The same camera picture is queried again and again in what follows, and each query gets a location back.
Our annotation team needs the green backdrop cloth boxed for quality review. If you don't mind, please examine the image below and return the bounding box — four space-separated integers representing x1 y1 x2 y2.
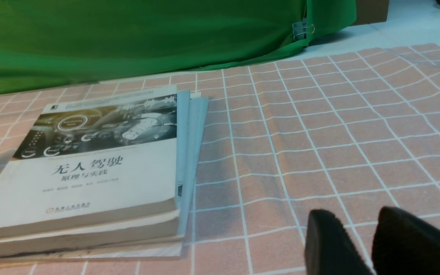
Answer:
0 0 357 95

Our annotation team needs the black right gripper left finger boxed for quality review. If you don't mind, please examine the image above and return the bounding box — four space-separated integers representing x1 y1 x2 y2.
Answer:
304 209 372 275

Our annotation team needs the middle white book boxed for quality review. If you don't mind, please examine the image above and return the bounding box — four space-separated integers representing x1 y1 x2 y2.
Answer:
0 90 191 256

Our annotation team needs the bottom thin book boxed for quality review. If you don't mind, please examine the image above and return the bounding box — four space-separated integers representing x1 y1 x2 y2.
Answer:
0 97 208 263

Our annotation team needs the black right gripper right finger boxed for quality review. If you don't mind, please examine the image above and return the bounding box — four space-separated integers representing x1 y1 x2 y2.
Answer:
372 206 440 275

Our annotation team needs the pink checkered tablecloth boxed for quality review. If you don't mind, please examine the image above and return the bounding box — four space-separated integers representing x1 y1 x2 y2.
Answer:
0 44 440 275

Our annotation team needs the brown cardboard box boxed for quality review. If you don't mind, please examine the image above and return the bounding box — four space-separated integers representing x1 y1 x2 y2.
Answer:
352 0 390 26

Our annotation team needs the silver binder clip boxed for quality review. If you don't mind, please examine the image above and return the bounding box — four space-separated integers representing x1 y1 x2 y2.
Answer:
292 21 315 42

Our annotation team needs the white self-driving textbook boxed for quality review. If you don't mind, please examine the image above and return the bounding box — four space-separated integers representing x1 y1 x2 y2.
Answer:
0 85 180 241

